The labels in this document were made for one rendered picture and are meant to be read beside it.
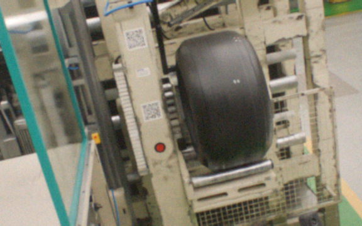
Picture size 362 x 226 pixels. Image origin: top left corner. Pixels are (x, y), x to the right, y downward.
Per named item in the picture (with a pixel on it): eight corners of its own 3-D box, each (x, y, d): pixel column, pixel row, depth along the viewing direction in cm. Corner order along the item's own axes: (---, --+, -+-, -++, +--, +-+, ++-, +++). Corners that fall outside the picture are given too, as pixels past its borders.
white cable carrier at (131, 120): (139, 176, 186) (112, 65, 170) (139, 170, 191) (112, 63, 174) (150, 173, 186) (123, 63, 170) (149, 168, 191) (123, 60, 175)
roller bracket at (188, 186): (188, 202, 179) (183, 181, 175) (175, 161, 216) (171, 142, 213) (196, 199, 179) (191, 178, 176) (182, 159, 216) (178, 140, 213)
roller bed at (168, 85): (146, 148, 224) (132, 92, 213) (144, 137, 238) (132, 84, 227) (185, 139, 225) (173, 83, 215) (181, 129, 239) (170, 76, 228)
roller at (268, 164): (191, 190, 182) (189, 181, 180) (190, 185, 186) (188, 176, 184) (274, 170, 184) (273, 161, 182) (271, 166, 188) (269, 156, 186)
